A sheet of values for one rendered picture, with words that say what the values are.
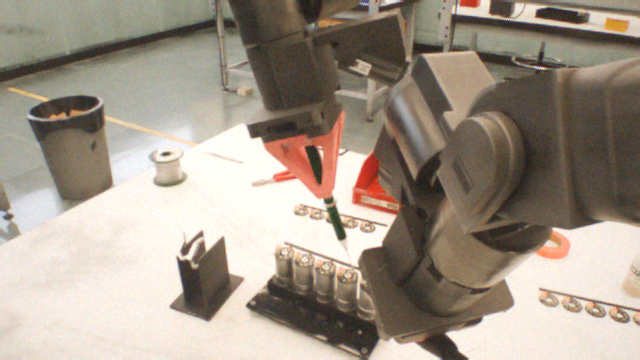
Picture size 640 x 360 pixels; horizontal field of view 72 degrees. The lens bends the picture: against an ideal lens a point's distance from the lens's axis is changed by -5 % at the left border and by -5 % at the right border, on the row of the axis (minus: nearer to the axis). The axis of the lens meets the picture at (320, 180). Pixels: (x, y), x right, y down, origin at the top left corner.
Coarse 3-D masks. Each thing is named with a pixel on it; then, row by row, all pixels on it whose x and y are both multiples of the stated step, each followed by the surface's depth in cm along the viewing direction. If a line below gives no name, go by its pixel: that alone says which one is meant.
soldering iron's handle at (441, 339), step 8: (440, 336) 34; (448, 336) 34; (424, 344) 34; (432, 344) 33; (440, 344) 33; (448, 344) 33; (456, 344) 33; (432, 352) 34; (440, 352) 33; (448, 352) 32; (456, 352) 32
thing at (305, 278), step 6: (306, 258) 54; (294, 264) 54; (300, 270) 54; (306, 270) 54; (312, 270) 54; (300, 276) 54; (306, 276) 54; (312, 276) 54; (300, 282) 55; (306, 282) 54; (312, 282) 55; (300, 288) 55; (306, 288) 55; (312, 288) 55; (306, 294) 55
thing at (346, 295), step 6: (348, 276) 52; (342, 288) 51; (348, 288) 51; (354, 288) 52; (336, 294) 53; (342, 294) 52; (348, 294) 52; (354, 294) 52; (336, 300) 53; (342, 300) 52; (348, 300) 52; (354, 300) 52; (342, 306) 53; (348, 306) 52; (354, 306) 53
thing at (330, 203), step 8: (312, 144) 43; (312, 152) 43; (312, 160) 43; (320, 160) 44; (312, 168) 44; (320, 168) 44; (320, 176) 44; (328, 200) 45; (336, 200) 45; (328, 208) 45; (336, 208) 46; (336, 216) 46; (336, 224) 46; (336, 232) 47; (344, 232) 47
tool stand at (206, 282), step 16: (192, 240) 55; (224, 240) 56; (176, 256) 52; (192, 256) 51; (208, 256) 53; (224, 256) 57; (192, 272) 57; (208, 272) 54; (224, 272) 58; (192, 288) 57; (208, 288) 55; (224, 288) 58; (176, 304) 56; (192, 304) 56; (208, 304) 55; (208, 320) 54
